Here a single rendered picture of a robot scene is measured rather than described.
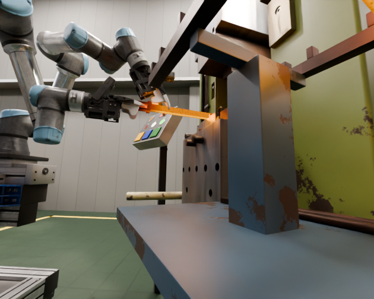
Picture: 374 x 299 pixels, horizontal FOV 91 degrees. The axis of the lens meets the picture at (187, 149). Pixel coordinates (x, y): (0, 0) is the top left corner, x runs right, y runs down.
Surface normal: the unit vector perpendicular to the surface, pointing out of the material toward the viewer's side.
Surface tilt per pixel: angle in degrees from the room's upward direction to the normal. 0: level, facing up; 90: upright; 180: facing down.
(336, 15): 90
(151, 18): 90
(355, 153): 90
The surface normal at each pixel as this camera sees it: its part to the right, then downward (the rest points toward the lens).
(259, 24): 0.32, -0.13
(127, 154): -0.06, -0.15
